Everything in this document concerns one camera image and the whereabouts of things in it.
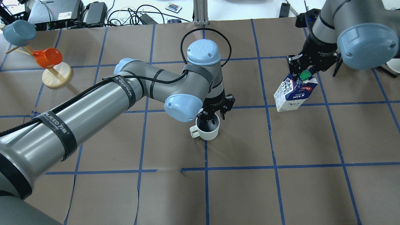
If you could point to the black adapter on desk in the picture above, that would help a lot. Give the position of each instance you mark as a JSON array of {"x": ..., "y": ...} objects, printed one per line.
[{"x": 284, "y": 10}]

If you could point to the white remote control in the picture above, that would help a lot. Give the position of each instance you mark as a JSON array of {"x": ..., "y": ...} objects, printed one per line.
[{"x": 173, "y": 8}]

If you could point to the black red computer box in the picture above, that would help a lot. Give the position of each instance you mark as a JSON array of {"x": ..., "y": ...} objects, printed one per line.
[{"x": 55, "y": 14}]

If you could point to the black wire cup rack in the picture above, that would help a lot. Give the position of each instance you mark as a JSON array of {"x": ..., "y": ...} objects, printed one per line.
[{"x": 384, "y": 68}]

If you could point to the blue white milk carton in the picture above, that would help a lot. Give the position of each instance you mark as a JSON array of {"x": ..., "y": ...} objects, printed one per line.
[{"x": 291, "y": 94}]

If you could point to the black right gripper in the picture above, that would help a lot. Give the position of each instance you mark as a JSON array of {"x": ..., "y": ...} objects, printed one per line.
[{"x": 319, "y": 53}]

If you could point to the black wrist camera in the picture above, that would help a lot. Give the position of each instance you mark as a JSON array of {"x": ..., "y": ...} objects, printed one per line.
[
  {"x": 307, "y": 19},
  {"x": 227, "y": 105}
]

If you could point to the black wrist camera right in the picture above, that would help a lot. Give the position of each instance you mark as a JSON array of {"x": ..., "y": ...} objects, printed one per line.
[{"x": 307, "y": 19}]

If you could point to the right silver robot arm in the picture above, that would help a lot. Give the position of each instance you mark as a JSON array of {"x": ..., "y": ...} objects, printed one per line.
[{"x": 362, "y": 34}]

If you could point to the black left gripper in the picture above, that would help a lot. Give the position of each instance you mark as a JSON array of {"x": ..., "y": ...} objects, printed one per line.
[{"x": 214, "y": 102}]

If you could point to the white cup on rack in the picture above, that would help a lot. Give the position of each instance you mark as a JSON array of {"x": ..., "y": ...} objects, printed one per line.
[{"x": 394, "y": 65}]

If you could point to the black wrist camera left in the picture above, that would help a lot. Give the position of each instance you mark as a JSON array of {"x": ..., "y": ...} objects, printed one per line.
[{"x": 227, "y": 105}]

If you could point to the white ceramic mug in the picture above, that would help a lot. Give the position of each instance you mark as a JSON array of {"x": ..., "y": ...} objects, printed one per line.
[{"x": 204, "y": 129}]

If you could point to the blue mug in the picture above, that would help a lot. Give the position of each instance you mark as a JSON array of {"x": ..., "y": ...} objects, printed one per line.
[{"x": 20, "y": 33}]

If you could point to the orange mug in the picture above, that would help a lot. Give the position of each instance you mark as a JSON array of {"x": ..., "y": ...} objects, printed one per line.
[{"x": 48, "y": 58}]

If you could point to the black power adapter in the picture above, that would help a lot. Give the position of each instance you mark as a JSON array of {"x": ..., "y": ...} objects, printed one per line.
[{"x": 95, "y": 13}]

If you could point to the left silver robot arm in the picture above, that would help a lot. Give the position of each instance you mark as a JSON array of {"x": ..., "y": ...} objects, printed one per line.
[{"x": 31, "y": 149}]

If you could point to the aluminium frame post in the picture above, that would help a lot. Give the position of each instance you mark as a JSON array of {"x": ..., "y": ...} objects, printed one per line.
[{"x": 201, "y": 12}]

